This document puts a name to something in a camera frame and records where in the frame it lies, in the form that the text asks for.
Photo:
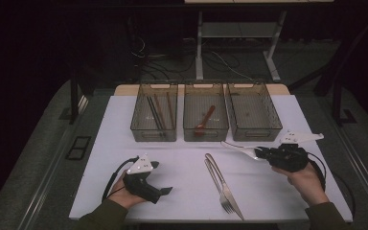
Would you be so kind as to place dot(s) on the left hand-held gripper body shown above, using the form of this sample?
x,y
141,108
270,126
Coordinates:
x,y
140,188

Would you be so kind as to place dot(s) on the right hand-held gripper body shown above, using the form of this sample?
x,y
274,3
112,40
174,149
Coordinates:
x,y
287,158

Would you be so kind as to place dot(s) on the smoky clear plastic bin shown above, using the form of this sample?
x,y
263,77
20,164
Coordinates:
x,y
153,135
255,135
204,135

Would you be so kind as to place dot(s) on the white ceramic spoon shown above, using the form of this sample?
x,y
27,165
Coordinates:
x,y
246,150

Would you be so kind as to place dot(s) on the black chopstick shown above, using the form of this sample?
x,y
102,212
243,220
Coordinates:
x,y
157,116
153,111

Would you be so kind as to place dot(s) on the steel table knife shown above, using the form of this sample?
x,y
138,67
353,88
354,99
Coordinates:
x,y
233,198

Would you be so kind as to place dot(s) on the steel fork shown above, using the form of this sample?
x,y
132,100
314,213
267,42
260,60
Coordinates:
x,y
226,202

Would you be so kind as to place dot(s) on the person's left hand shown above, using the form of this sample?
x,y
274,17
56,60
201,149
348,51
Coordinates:
x,y
121,195

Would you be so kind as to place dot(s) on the person's right hand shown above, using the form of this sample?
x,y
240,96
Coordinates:
x,y
306,185

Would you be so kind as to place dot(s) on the black metal stand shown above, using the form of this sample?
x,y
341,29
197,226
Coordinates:
x,y
337,105
74,102

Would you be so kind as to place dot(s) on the black rectangular floor frame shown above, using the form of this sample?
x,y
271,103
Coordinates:
x,y
83,137

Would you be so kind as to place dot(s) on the grey metal rail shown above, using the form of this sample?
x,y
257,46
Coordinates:
x,y
54,163
364,175

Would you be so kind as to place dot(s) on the white metal desk frame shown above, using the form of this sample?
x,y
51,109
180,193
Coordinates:
x,y
199,48

